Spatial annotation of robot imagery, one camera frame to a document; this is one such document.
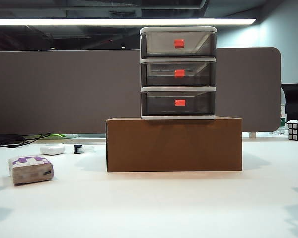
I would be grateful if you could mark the purple white napkin pack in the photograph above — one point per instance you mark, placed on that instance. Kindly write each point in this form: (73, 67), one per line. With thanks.
(29, 173)

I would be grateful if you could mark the green flat object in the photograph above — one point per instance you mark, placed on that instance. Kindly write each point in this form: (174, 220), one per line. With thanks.
(57, 136)

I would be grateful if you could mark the ceiling light strip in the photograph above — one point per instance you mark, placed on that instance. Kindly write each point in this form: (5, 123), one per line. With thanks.
(114, 21)

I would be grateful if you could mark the small black blue clip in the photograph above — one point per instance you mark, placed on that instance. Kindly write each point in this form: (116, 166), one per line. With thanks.
(77, 149)

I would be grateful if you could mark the white earbuds case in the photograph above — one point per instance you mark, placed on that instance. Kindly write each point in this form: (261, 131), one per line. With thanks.
(52, 150)

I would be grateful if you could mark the grey-brown desk partition panel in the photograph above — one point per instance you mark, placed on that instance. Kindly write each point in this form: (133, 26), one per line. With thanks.
(64, 94)

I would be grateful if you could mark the white plastic drawer cabinet frame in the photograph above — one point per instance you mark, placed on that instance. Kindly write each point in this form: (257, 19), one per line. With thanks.
(178, 29)

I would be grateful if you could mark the white partition foot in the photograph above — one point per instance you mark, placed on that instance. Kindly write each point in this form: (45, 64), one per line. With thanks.
(252, 135)

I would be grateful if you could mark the plastic bottle green label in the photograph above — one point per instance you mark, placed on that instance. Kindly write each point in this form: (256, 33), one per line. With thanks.
(282, 119)

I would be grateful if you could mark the brown cardboard box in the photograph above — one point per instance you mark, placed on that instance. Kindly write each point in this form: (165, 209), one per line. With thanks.
(173, 146)

